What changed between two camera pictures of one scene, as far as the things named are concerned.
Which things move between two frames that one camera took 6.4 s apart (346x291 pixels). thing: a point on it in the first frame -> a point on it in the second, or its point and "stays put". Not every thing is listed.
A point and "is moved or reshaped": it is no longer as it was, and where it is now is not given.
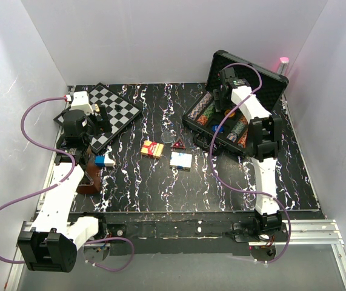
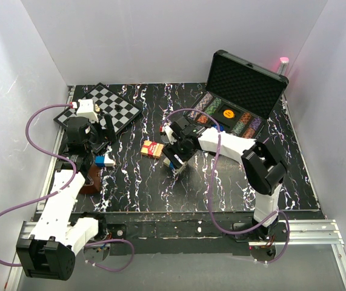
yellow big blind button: [228, 111] stays put
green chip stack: [209, 110] stays put
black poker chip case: [229, 127] stays put
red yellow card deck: [152, 148] stays put
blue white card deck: [180, 161] is moved or reshaped
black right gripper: [217, 95] -> [171, 150]
